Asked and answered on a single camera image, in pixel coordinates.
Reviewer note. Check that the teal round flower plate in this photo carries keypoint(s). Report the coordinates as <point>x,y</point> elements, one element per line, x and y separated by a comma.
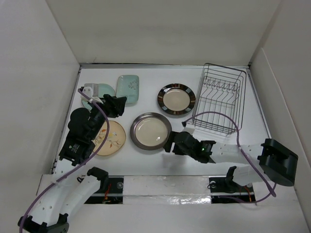
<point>101,89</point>

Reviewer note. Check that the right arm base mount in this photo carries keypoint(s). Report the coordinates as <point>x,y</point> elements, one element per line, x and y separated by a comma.
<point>222,193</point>

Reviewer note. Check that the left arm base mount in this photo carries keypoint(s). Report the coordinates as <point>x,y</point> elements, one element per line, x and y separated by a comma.
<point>112,194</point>

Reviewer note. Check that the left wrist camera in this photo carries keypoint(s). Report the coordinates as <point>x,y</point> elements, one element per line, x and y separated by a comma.
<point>90,93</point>

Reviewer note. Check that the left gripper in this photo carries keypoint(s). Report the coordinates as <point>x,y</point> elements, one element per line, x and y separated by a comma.
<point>113,105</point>

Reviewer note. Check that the tan round bird plate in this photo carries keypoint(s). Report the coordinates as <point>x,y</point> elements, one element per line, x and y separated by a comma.
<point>115,140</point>

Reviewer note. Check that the striped rim round plate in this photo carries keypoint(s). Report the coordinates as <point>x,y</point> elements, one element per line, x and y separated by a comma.
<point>176,99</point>

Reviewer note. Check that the wire dish rack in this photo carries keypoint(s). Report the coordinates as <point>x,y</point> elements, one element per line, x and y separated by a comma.
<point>220,99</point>

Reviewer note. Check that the grey rim cream plate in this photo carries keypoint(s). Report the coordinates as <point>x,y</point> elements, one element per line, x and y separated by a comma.
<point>150,131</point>

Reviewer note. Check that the foil tape strip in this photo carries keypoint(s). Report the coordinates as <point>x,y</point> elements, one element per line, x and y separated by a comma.
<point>166,190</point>

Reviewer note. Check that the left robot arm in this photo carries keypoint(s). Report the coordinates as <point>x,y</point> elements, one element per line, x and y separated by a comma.
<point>56,205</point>

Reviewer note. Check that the teal rectangular divided plate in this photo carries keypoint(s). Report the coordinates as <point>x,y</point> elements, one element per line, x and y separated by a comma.
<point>128,86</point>

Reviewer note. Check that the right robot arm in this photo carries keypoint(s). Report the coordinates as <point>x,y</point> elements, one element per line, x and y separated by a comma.
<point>268,161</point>

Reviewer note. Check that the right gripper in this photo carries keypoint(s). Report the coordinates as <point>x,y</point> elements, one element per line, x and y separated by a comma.
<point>168,145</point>

